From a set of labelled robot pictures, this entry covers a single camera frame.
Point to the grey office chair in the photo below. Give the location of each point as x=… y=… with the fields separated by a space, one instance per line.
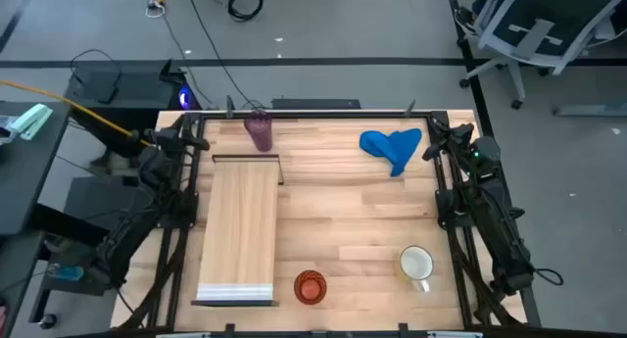
x=539 y=32

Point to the white ceramic mug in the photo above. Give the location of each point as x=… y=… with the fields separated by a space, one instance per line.
x=416 y=265

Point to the black desk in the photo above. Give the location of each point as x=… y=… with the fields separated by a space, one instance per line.
x=24 y=181

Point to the wooden shelf with black legs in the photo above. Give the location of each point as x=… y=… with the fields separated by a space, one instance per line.
x=240 y=230

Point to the mint green stapler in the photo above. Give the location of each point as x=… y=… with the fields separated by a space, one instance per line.
x=32 y=121

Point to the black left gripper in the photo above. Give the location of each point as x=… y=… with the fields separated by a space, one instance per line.
x=169 y=138

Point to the purple faceted plastic tumbler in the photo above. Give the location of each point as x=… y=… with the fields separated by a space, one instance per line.
x=258 y=131

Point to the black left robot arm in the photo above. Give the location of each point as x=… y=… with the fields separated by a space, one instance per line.
x=122 y=240

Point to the black table frame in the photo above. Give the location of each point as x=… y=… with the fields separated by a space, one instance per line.
x=318 y=114

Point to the red faceted plastic cup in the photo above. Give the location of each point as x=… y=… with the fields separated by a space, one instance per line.
x=310 y=287

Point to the black computer case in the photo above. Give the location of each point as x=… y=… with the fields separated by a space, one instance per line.
x=127 y=85

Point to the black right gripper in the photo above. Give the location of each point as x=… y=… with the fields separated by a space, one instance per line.
x=461 y=134

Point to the black flat bar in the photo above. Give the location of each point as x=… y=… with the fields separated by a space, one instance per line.
x=316 y=104

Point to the blue cloth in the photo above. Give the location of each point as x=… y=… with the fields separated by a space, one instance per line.
x=392 y=146

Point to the blue plastic object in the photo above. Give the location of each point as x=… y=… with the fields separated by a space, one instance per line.
x=66 y=273

